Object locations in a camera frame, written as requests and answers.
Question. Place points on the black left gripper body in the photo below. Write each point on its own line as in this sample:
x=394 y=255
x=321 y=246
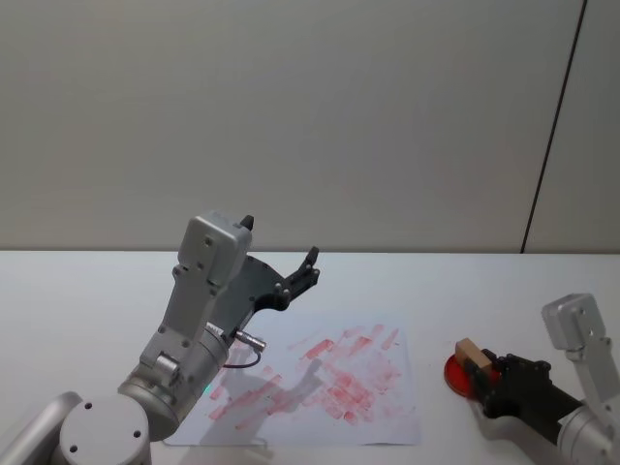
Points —
x=249 y=286

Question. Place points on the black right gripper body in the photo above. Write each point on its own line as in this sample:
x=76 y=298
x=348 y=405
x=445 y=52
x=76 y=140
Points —
x=528 y=392

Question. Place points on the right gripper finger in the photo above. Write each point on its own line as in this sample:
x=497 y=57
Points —
x=498 y=363
x=477 y=382

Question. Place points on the wooden stamp block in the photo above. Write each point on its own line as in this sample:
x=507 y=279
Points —
x=472 y=354

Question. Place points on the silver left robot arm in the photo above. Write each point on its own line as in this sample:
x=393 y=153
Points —
x=102 y=426

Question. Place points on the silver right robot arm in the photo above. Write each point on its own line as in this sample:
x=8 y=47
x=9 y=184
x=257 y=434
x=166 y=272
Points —
x=588 y=431

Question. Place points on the white paper red stamp marks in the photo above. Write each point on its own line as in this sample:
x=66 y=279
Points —
x=368 y=416

